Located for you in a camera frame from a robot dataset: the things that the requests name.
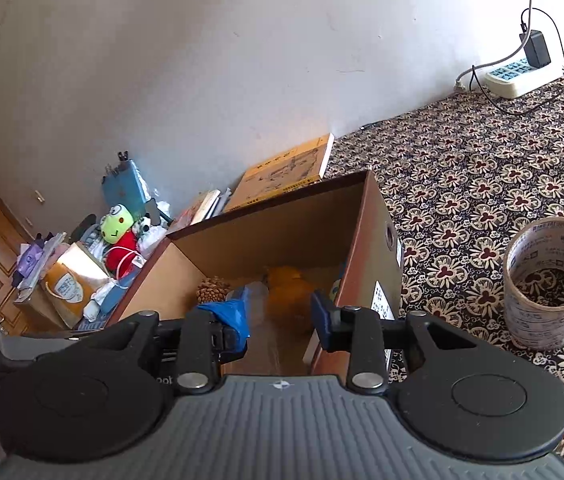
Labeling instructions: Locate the yellow book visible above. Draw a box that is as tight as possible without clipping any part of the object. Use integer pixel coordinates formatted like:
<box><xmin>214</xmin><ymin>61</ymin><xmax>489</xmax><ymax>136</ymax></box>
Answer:
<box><xmin>222</xmin><ymin>132</ymin><xmax>335</xmax><ymax>213</ymax></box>

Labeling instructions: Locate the clear plastic container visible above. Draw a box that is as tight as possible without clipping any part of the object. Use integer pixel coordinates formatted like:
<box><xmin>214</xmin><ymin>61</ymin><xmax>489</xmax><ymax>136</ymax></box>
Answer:
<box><xmin>227</xmin><ymin>280</ymin><xmax>270</xmax><ymax>326</ymax></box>

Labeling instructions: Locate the purple and white packet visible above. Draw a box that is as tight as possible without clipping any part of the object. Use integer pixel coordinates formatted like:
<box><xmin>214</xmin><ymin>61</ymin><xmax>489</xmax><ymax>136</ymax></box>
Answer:
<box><xmin>14</xmin><ymin>232</ymin><xmax>67</xmax><ymax>291</ymax></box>

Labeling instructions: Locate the yellow rounded object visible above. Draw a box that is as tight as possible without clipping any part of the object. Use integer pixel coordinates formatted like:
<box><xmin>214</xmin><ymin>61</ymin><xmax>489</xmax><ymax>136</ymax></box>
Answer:
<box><xmin>264</xmin><ymin>265</ymin><xmax>315</xmax><ymax>332</ymax></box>

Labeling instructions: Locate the black and white plush toy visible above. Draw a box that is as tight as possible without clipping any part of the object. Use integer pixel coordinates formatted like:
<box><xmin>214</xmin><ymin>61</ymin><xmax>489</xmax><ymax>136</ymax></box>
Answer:
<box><xmin>134</xmin><ymin>212</ymin><xmax>169</xmax><ymax>257</ymax></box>

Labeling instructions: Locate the beige paper bag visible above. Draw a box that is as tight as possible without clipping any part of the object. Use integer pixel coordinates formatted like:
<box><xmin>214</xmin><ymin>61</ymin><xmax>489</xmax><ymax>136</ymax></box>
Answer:
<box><xmin>42</xmin><ymin>242</ymin><xmax>112</xmax><ymax>328</ymax></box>

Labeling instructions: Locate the green frog plush toy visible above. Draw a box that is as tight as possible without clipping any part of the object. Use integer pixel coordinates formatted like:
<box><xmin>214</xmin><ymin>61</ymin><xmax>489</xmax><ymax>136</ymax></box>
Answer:
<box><xmin>99</xmin><ymin>203</ymin><xmax>141</xmax><ymax>271</ymax></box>

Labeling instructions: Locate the brown cardboard box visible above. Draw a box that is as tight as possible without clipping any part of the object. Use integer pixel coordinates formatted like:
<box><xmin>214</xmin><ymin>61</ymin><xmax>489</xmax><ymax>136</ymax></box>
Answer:
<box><xmin>104</xmin><ymin>170</ymin><xmax>405</xmax><ymax>376</ymax></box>

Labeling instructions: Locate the stack of thin books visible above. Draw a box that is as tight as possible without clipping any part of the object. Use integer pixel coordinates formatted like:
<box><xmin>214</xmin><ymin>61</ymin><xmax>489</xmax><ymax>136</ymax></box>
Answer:
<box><xmin>167</xmin><ymin>189</ymin><xmax>233</xmax><ymax>236</ymax></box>

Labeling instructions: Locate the white power strip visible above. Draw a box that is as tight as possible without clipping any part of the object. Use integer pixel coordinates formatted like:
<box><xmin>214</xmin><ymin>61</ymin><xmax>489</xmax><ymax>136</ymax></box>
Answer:
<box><xmin>484</xmin><ymin>57</ymin><xmax>564</xmax><ymax>99</ymax></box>

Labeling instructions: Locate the printed packing tape roll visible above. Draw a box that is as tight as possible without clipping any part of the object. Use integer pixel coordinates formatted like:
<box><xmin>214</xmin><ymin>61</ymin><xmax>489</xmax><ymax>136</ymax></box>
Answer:
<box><xmin>504</xmin><ymin>217</ymin><xmax>564</xmax><ymax>351</ymax></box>

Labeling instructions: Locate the black adapter cable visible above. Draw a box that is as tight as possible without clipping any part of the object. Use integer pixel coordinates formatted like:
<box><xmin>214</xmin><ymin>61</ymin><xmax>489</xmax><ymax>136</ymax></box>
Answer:
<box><xmin>469</xmin><ymin>7</ymin><xmax>564</xmax><ymax>116</ymax></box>

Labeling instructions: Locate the brown pine cone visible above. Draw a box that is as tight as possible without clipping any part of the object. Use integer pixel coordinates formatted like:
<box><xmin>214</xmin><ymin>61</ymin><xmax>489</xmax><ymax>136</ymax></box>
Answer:
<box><xmin>196</xmin><ymin>275</ymin><xmax>230</xmax><ymax>305</ymax></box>

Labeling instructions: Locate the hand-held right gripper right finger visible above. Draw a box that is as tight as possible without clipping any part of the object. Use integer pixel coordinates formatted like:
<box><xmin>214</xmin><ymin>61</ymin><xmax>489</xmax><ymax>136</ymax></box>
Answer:
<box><xmin>310</xmin><ymin>290</ymin><xmax>487</xmax><ymax>392</ymax></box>

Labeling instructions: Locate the blue pouch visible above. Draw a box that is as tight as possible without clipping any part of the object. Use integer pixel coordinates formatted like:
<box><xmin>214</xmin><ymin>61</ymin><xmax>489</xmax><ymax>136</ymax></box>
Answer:
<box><xmin>100</xmin><ymin>150</ymin><xmax>150</xmax><ymax>221</ymax></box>

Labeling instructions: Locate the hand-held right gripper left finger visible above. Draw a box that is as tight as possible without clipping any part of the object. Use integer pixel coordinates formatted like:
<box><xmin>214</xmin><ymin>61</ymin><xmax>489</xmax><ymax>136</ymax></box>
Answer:
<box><xmin>36</xmin><ymin>299</ymin><xmax>251</xmax><ymax>395</ymax></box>

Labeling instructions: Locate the black power adapter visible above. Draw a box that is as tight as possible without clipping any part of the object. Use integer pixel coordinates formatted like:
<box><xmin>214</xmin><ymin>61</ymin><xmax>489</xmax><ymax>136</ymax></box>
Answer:
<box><xmin>518</xmin><ymin>30</ymin><xmax>553</xmax><ymax>68</ymax></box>

